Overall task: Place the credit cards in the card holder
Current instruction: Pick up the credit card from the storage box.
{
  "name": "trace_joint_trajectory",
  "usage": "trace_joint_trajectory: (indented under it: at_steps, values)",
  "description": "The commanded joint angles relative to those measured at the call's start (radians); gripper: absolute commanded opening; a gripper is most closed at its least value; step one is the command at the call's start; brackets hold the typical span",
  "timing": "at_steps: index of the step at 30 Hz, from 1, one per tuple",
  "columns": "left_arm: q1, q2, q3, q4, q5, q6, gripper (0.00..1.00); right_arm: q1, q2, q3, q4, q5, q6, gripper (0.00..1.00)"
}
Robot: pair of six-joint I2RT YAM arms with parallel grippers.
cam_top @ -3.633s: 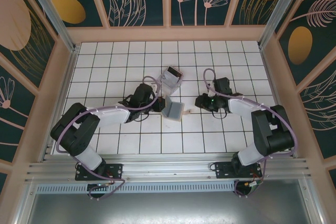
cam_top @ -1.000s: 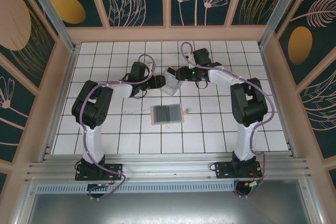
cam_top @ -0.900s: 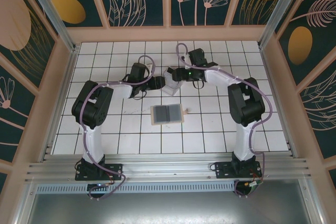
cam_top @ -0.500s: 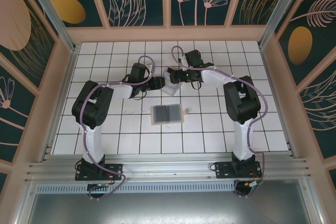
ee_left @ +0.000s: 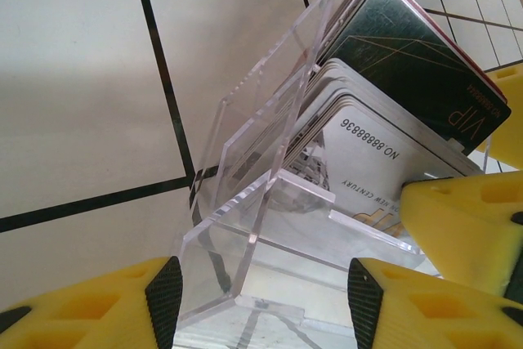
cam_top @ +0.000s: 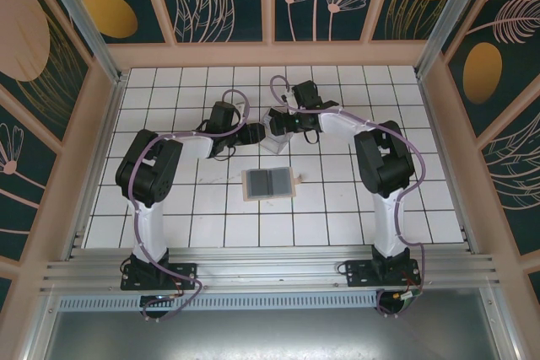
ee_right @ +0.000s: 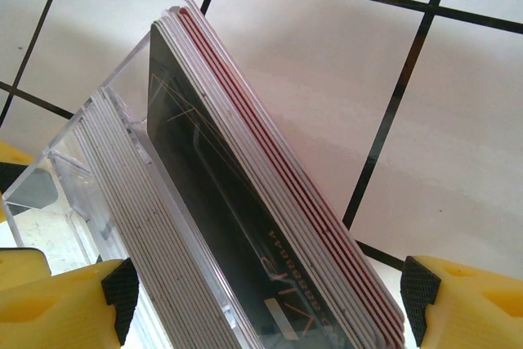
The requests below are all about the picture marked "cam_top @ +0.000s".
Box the clear plastic card box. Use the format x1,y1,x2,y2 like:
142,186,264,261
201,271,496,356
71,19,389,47
259,109,296,156

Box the tan card holder grey pockets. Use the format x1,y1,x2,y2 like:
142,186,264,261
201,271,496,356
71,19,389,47
242,165,304,202

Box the green circuit board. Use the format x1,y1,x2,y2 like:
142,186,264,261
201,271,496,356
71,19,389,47
391,289,421,306

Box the grey metal sheet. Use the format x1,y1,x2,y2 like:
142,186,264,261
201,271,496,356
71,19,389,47
41,309,507,360

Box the left gripper thin black cable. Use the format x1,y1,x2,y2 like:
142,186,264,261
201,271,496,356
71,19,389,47
213,144,235,164

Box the aluminium side rail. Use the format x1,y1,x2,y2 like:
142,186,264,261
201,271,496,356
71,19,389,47
62,77,127,260
415,75,482,255

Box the aluminium frame beam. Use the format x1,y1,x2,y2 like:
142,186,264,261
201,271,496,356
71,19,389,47
40,244,507,298

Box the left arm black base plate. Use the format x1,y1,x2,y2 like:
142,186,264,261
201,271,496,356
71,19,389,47
120,252,199,293

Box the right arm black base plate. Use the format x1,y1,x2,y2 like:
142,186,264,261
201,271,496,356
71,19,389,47
343,250,423,288

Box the aluminium corner post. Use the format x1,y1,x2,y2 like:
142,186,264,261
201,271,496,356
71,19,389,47
33,0,127,85
415,0,503,79

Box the perforated metal cable tray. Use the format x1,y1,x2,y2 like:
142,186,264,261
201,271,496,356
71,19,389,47
57,290,381,313

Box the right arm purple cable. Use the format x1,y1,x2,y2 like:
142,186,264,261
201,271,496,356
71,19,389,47
269,75,426,319

